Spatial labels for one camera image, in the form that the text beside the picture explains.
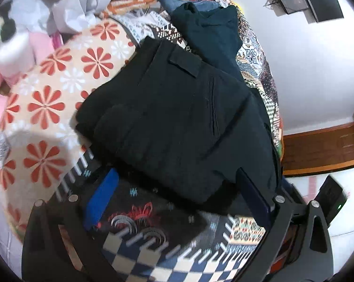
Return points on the blue jeans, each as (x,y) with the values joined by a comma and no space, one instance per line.
(172,3)

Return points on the white crumpled cloth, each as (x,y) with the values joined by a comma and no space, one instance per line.
(82,6)

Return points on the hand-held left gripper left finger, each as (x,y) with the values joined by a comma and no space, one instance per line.
(102,199)

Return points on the patchwork printed bedspread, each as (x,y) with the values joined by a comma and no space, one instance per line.
(165,241)

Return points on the pink and white clothes pile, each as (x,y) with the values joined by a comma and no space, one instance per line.
(6,73)

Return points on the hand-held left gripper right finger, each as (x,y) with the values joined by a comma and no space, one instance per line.
(253,195)

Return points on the dark teal garment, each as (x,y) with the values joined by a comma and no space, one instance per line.
(209,35)

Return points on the white spotted cloth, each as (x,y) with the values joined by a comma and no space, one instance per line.
(27,6)

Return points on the black pants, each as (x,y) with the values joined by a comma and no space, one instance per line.
(177,117)

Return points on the beige red-flower quilt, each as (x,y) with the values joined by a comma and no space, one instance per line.
(47,102)

